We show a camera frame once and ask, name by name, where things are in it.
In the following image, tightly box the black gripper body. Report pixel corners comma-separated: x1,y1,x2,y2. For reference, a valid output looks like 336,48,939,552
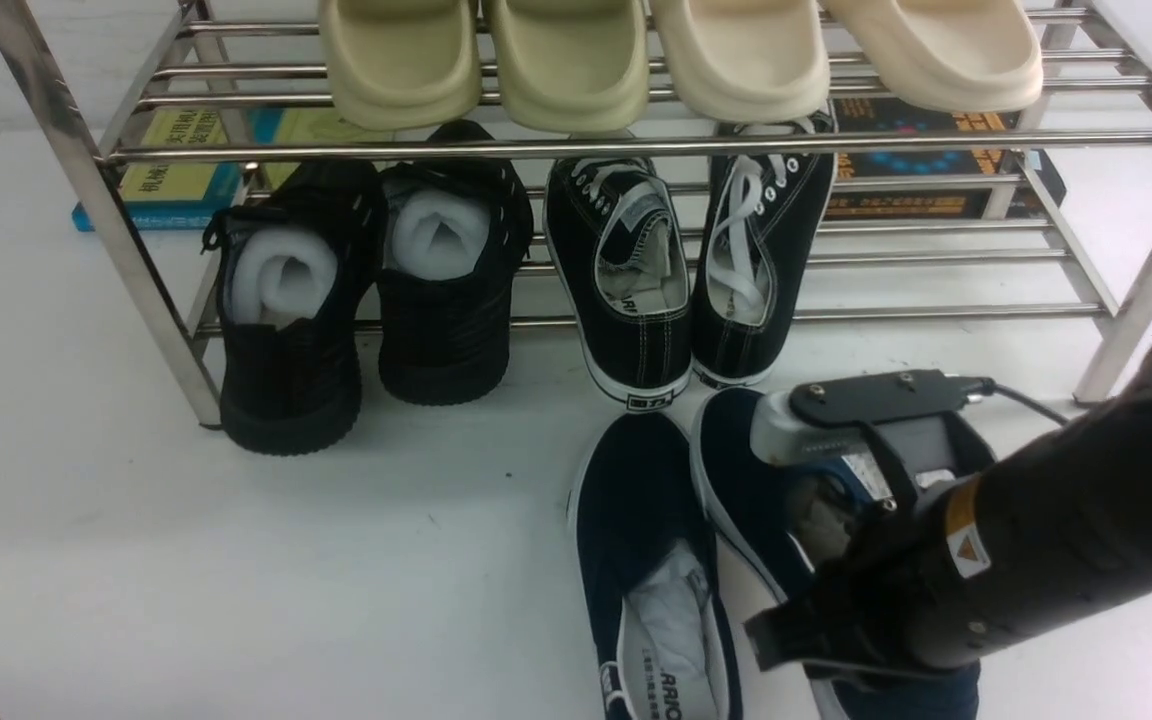
745,470,977,689

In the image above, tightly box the navy slip-on shoe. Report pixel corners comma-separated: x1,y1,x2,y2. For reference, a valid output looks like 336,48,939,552
691,388,980,719
567,414,744,719

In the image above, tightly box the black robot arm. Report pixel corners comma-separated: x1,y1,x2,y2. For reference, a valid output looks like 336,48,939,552
745,348,1152,689

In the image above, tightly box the stainless steel shoe rack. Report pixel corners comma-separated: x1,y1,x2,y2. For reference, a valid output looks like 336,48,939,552
0,1,1152,429

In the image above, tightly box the black canvas sneaker right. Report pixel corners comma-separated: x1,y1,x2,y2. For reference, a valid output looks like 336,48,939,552
691,150,838,388

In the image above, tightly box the black canvas sneaker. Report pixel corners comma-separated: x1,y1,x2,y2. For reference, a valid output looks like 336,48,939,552
691,150,838,388
541,158,691,414

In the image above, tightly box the black canvas sneaker left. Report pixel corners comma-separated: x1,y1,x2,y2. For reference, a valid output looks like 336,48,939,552
541,158,691,414

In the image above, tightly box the black orange book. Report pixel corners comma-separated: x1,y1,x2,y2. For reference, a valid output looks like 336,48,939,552
812,97,1044,222

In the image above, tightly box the cream slipper far right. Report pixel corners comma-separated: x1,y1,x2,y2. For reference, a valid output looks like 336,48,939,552
820,1,1044,113

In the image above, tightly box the cream slipper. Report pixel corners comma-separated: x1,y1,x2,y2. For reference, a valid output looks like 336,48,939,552
647,1,831,124
820,1,1044,113

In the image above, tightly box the black mesh sneaker right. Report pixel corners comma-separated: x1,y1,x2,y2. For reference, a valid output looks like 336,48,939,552
378,156,535,406

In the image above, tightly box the black mesh sneaker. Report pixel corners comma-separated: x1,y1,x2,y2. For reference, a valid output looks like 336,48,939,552
378,156,535,406
202,159,388,457

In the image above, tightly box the green slipper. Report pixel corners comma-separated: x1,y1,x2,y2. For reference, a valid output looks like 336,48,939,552
483,1,650,135
317,1,483,131

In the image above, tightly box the black mesh sneaker left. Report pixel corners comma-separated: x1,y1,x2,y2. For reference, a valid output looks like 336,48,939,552
202,159,388,457

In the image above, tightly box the green slipper far left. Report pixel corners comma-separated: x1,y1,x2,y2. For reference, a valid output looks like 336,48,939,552
317,1,483,131

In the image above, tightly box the yellow green book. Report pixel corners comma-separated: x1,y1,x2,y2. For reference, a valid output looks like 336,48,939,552
253,108,396,145

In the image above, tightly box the yellow blue book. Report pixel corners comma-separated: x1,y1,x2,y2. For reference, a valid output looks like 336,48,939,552
118,108,243,232

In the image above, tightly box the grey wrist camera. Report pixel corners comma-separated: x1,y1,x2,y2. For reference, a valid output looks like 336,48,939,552
750,369,996,506

